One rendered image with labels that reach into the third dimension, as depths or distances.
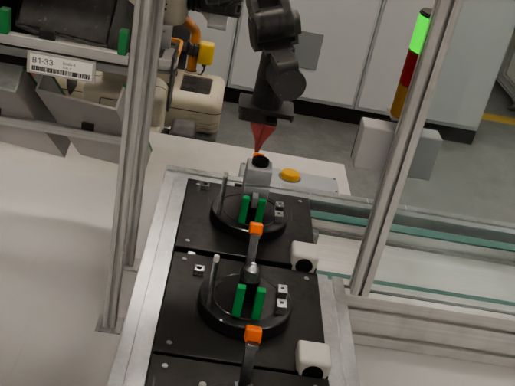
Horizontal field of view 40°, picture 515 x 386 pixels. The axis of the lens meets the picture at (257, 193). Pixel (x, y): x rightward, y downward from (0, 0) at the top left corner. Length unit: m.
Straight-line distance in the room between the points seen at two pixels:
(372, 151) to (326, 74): 3.26
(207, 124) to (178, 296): 1.22
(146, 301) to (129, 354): 0.13
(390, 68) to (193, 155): 2.77
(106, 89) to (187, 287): 0.97
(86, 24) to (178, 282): 0.40
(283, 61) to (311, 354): 0.48
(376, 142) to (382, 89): 3.34
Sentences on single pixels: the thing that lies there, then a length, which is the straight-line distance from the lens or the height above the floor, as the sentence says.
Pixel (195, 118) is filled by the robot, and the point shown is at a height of 0.74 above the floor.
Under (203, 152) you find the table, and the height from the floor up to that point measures 0.86.
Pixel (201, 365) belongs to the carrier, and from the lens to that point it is 0.95.
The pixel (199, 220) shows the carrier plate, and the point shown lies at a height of 0.97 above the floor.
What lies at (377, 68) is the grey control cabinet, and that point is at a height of 0.39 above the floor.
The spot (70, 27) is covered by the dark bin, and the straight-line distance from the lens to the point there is 0.99.
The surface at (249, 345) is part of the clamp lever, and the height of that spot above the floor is 1.07.
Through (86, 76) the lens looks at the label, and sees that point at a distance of 0.95.
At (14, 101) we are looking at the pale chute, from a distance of 1.15.
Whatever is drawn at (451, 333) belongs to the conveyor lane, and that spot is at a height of 0.91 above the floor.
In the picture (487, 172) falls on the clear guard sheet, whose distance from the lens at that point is 1.10.
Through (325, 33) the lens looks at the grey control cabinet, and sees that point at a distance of 4.24.
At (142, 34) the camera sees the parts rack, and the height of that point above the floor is 1.34.
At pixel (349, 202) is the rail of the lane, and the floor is 0.96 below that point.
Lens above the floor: 1.62
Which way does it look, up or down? 28 degrees down
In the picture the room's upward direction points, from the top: 12 degrees clockwise
